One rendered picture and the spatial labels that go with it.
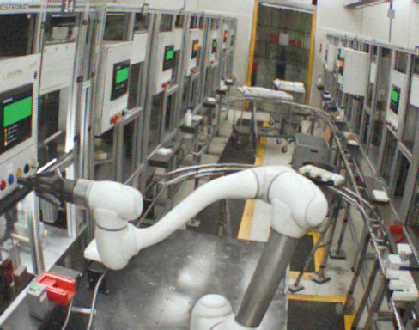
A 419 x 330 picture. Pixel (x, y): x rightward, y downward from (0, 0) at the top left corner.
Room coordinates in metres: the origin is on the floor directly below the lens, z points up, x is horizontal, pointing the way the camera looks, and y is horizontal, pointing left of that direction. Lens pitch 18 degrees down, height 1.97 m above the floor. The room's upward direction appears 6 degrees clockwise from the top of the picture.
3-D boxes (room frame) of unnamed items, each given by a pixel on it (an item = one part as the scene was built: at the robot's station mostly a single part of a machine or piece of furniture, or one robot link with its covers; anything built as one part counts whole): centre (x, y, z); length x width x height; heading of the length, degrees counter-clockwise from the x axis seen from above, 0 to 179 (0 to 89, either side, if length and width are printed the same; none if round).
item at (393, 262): (1.95, -1.05, 0.92); 0.13 x 0.10 x 0.09; 83
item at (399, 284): (1.83, -1.04, 0.84); 0.37 x 0.14 x 0.10; 173
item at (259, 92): (7.23, -0.74, 0.48); 0.88 x 0.56 x 0.96; 101
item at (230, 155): (6.32, -0.42, 0.01); 5.85 x 0.59 x 0.01; 173
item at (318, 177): (3.45, -0.88, 0.84); 0.37 x 0.14 x 0.10; 51
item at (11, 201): (1.32, 0.65, 1.37); 0.36 x 0.04 x 0.04; 173
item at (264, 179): (1.53, -0.23, 1.44); 0.18 x 0.14 x 0.13; 119
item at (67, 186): (1.29, 0.44, 1.42); 0.09 x 0.07 x 0.08; 83
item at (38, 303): (1.26, 0.59, 0.97); 0.08 x 0.08 x 0.12; 83
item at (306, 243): (3.78, -0.87, 0.01); 1.00 x 0.55 x 0.01; 173
